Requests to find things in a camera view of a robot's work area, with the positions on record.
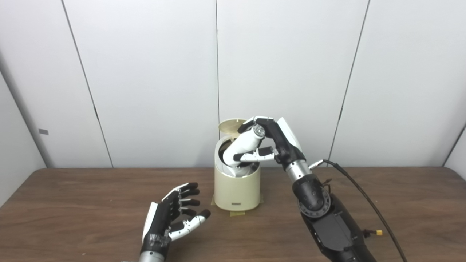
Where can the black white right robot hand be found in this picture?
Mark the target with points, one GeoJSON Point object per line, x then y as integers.
{"type": "Point", "coordinates": [285, 142]}

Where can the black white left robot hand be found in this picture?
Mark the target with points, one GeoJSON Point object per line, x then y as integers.
{"type": "Point", "coordinates": [158, 222]}

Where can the small white plastic bottle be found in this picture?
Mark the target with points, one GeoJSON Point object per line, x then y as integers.
{"type": "Point", "coordinates": [242, 143]}

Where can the cream round bin lid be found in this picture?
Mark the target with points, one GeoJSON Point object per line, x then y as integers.
{"type": "Point", "coordinates": [229, 126]}

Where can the cream-colored bin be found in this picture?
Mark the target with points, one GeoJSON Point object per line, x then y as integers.
{"type": "Point", "coordinates": [236, 193]}

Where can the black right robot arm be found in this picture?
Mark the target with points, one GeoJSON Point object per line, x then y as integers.
{"type": "Point", "coordinates": [331, 229]}

